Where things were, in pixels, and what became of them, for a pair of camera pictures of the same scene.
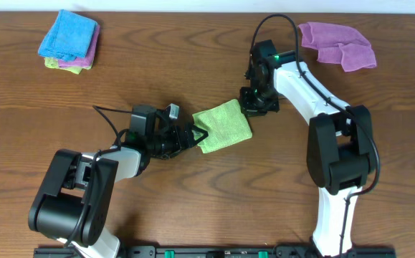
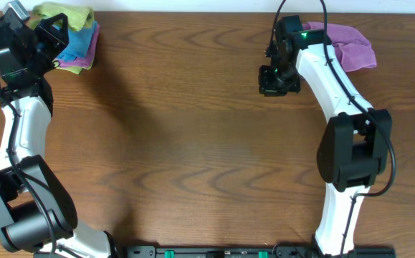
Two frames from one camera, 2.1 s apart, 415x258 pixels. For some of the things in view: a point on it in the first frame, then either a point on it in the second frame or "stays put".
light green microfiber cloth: [224, 123] -> [79, 18]
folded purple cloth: [87, 61] stays put
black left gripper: [185, 136] -> [44, 39]
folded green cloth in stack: [54, 63] stays put
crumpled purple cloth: [338, 44] stays put
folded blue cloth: [70, 36] stays put
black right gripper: [258, 104] -> [277, 86]
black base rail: [221, 251] stays put
